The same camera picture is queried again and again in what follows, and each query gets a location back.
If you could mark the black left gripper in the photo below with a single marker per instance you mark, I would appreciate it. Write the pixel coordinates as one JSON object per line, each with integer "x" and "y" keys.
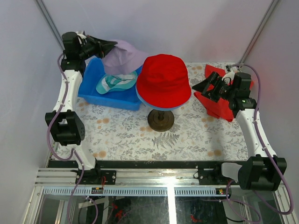
{"x": 100, "y": 46}

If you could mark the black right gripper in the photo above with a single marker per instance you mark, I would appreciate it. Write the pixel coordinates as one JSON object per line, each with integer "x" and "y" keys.
{"x": 202, "y": 86}

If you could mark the lavender hat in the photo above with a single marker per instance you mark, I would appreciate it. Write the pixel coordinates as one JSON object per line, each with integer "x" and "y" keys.
{"x": 124, "y": 58}

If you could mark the teal and white hat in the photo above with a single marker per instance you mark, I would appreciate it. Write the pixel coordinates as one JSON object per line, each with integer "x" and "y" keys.
{"x": 121, "y": 82}

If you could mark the red bucket hat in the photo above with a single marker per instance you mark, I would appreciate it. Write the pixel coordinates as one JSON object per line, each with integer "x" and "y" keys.
{"x": 163, "y": 82}

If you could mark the mannequin head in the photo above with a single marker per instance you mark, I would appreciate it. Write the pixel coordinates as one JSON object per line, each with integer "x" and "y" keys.
{"x": 160, "y": 121}

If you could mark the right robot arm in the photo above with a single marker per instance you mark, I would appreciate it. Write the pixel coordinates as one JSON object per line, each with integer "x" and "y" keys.
{"x": 263, "y": 169}

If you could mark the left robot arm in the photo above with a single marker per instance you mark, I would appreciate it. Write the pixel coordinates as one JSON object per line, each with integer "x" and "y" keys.
{"x": 66, "y": 131}

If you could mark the red cloth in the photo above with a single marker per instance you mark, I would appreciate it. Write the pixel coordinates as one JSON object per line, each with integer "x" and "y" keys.
{"x": 224, "y": 109}

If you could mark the blue plastic bin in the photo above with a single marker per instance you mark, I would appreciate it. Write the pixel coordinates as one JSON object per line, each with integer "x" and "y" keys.
{"x": 127, "y": 99}

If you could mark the floral table mat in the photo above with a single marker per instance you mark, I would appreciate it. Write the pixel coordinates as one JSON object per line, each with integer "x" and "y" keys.
{"x": 117, "y": 134}

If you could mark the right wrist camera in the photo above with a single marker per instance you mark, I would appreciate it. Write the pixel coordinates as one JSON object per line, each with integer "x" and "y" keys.
{"x": 230, "y": 71}

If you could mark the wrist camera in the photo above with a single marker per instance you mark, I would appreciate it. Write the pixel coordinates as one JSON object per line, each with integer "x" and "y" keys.
{"x": 81, "y": 36}
{"x": 230, "y": 71}

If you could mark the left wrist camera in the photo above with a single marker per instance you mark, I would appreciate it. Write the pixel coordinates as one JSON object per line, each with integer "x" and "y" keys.
{"x": 81, "y": 36}

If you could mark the aluminium rail frame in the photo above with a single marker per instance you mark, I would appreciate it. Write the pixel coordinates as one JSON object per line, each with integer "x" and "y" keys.
{"x": 150, "y": 192}

